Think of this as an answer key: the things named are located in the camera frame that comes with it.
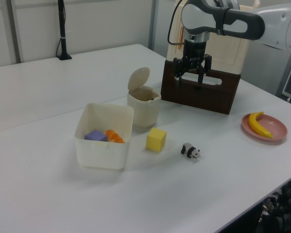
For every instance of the purple cube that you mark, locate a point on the purple cube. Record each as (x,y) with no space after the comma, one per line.
(96,136)

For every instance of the yellow banana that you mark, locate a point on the yellow banana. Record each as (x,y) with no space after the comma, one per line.
(255,125)

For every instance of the yellow cube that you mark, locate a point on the yellow cube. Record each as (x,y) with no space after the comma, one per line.
(156,140)

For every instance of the black camera stand pole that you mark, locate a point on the black camera stand pole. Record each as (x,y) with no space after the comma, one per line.
(62,31)

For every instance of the orange peeled tangerine toy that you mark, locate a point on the orange peeled tangerine toy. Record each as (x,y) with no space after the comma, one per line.
(114,137)

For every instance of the small beige trash can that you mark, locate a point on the small beige trash can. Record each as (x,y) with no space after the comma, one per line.
(143,107)

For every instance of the white square plastic bin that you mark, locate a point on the white square plastic bin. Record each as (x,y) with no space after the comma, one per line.
(103,136)

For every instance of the toy panda figurine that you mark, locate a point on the toy panda figurine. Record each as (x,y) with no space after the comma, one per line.
(190,150)

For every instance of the beige trash can lid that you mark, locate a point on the beige trash can lid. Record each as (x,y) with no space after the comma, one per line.
(138,78)

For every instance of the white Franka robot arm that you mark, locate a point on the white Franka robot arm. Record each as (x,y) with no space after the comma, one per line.
(232,19)

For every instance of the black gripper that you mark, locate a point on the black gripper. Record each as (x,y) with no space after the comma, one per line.
(193,52)

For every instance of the pink plate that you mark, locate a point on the pink plate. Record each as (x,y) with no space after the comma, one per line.
(274,128)

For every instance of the dark brown wooden drawer box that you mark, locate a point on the dark brown wooden drawer box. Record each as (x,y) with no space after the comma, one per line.
(198,94)

